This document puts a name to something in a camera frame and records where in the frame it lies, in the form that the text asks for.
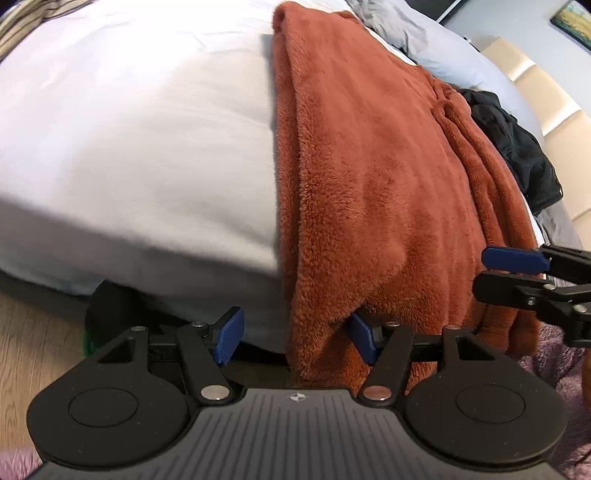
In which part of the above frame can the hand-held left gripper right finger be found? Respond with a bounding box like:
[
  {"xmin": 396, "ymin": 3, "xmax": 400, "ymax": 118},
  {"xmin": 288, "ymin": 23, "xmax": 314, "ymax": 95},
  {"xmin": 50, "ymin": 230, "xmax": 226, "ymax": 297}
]
[{"xmin": 348, "ymin": 314, "xmax": 500, "ymax": 409}]

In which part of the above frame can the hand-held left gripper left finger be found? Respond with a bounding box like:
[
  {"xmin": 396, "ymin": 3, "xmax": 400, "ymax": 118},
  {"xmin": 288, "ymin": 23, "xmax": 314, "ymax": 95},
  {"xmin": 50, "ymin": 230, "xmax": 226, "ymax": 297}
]
[{"xmin": 91, "ymin": 306, "xmax": 246, "ymax": 408}]

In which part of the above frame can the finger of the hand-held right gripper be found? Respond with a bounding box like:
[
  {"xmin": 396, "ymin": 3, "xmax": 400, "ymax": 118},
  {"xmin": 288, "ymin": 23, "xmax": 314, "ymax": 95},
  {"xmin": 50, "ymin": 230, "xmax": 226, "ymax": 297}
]
[
  {"xmin": 481, "ymin": 244, "xmax": 591, "ymax": 283},
  {"xmin": 472, "ymin": 272, "xmax": 591, "ymax": 348}
]

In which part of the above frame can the rust fleece robe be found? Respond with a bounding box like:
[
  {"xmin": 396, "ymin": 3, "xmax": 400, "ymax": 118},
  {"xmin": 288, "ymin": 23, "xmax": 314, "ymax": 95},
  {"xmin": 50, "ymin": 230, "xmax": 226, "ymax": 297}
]
[{"xmin": 270, "ymin": 1, "xmax": 544, "ymax": 391}]

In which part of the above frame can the black garment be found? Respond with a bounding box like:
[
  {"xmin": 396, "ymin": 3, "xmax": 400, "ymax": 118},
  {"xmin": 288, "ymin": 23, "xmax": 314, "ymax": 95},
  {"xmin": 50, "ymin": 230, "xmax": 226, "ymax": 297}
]
[{"xmin": 458, "ymin": 89, "xmax": 565, "ymax": 216}]

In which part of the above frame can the cream padded headboard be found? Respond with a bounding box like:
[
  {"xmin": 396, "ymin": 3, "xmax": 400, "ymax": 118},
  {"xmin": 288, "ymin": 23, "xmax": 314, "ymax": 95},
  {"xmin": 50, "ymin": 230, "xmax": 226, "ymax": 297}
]
[{"xmin": 481, "ymin": 36, "xmax": 591, "ymax": 260}]

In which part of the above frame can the grey pillow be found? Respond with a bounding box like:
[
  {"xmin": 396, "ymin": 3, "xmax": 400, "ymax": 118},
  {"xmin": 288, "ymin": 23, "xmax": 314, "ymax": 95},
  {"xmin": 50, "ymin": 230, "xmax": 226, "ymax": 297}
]
[{"xmin": 345, "ymin": 0, "xmax": 544, "ymax": 145}]

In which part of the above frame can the white bed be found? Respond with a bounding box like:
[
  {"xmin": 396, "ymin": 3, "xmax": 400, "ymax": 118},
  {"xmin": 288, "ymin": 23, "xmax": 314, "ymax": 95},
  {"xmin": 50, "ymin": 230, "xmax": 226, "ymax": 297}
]
[{"xmin": 0, "ymin": 0, "xmax": 583, "ymax": 334}]

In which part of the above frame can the tan striped garment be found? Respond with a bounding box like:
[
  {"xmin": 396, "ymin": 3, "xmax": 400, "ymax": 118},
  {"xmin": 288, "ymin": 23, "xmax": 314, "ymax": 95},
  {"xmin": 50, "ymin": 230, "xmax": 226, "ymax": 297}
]
[{"xmin": 0, "ymin": 0, "xmax": 94, "ymax": 62}]

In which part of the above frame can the framed wall picture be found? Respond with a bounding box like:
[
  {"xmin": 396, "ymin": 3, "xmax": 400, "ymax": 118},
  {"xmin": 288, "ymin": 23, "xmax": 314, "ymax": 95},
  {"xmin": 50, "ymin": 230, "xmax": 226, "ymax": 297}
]
[{"xmin": 549, "ymin": 0, "xmax": 591, "ymax": 50}]

